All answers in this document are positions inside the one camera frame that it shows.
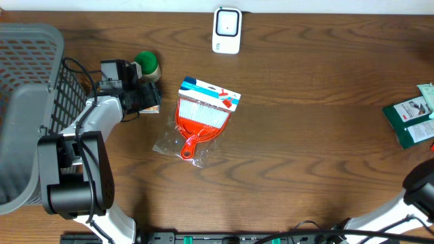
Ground orange snack box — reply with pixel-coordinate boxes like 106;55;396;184
139;105;161;114

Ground green lid white jar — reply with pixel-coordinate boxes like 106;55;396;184
134;52;161;82

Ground red dustpan brush package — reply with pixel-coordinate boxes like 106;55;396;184
153;76;241;168

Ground green grip gloves package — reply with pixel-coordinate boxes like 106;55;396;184
382;96;433;149

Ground pale green wipes packet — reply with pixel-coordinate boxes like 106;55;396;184
417;83;434;119

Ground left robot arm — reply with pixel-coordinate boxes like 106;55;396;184
37;60;161;243

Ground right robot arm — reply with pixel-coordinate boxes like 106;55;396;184
343;159;433;234

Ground white barcode scanner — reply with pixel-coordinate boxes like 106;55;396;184
212;7;242;54

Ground grey plastic mesh basket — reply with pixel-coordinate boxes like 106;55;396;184
1;23;87;215

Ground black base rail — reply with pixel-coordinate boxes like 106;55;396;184
59;232;399;244

